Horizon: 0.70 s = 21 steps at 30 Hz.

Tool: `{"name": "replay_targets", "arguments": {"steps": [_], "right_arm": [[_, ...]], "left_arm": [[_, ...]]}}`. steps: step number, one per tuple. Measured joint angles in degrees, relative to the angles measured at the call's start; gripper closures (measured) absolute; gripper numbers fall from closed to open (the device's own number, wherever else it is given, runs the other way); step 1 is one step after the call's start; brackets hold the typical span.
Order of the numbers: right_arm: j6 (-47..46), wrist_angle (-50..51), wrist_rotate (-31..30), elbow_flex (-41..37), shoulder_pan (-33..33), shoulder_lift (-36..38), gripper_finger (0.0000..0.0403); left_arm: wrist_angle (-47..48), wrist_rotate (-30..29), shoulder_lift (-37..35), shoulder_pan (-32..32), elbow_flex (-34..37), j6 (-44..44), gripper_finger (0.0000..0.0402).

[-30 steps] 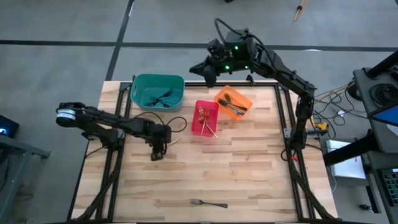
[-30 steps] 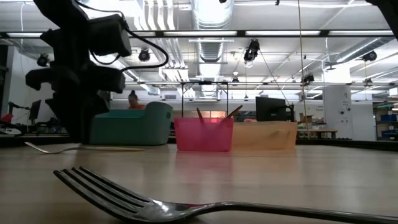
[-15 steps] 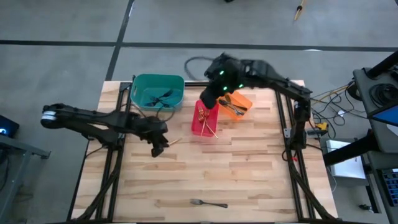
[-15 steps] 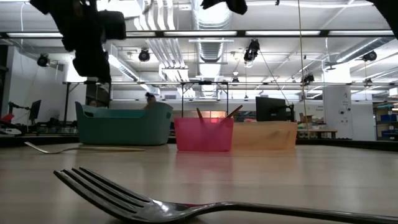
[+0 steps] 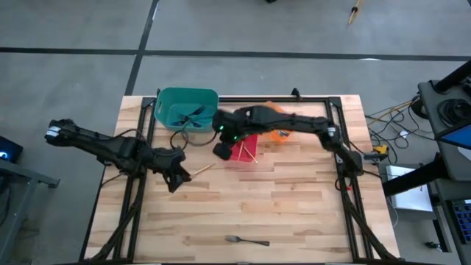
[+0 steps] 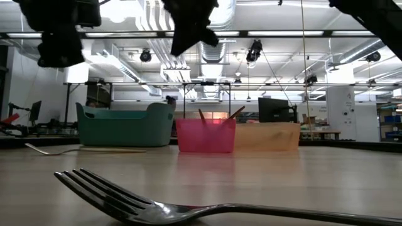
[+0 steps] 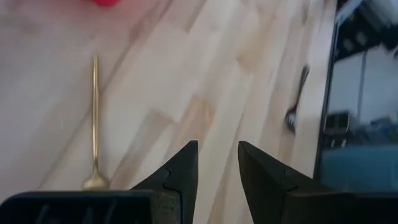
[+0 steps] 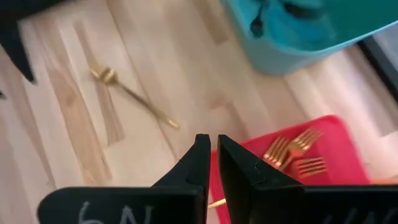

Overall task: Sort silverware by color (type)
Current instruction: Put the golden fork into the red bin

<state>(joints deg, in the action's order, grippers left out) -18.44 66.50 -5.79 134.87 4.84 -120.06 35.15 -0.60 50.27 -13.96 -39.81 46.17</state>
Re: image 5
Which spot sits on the grey metal cart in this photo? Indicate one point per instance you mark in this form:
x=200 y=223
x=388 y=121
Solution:
x=22 y=176

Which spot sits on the teal plastic bin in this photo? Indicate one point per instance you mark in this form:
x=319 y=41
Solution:
x=165 y=99

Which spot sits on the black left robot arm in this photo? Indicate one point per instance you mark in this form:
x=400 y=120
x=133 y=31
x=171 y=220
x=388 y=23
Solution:
x=103 y=145

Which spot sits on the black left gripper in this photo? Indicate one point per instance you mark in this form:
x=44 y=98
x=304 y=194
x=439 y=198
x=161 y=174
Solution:
x=170 y=159

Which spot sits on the dark silver metal fork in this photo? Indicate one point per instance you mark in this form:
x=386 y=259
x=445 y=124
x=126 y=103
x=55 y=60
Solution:
x=231 y=239

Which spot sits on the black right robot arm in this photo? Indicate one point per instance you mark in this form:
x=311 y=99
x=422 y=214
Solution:
x=312 y=123

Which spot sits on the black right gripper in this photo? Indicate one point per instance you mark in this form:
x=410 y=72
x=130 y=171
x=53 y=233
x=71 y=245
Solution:
x=235 y=123

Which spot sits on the keypad with coloured keys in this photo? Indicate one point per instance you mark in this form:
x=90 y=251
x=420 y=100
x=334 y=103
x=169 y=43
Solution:
x=463 y=221

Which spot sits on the small black floor item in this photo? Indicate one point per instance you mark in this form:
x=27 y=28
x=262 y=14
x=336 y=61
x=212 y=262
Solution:
x=431 y=245

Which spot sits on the white box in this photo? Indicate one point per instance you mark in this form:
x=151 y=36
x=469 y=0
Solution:
x=412 y=200

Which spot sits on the black metal post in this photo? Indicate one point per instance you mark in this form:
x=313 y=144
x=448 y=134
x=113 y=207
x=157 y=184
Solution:
x=452 y=77

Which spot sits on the black table edge clamp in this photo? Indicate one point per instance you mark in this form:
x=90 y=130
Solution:
x=295 y=92

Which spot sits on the black metal table frame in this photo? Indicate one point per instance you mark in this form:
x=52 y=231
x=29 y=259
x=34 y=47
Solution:
x=316 y=99

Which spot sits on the dark grey side cabinet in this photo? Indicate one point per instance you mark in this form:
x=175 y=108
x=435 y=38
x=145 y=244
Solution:
x=445 y=191

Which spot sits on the yellow black plug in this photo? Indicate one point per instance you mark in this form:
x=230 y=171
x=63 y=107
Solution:
x=381 y=150

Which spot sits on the black metal fork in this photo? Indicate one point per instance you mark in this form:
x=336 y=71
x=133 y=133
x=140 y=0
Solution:
x=283 y=133

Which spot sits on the grey workstation desk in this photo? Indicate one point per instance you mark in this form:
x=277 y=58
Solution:
x=428 y=110

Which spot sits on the red plastic bin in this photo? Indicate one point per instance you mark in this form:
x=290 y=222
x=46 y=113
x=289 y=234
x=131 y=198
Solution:
x=250 y=143

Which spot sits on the blue screen panel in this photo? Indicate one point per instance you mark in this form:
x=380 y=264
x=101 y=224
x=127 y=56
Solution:
x=460 y=136

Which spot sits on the orange plastic bin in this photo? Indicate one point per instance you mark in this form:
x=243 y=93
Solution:
x=279 y=136

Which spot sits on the black device with blue light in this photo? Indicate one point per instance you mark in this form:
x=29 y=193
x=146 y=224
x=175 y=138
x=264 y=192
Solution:
x=11 y=147

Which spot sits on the black metal beam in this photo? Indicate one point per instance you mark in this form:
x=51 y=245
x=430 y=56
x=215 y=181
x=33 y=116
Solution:
x=412 y=178

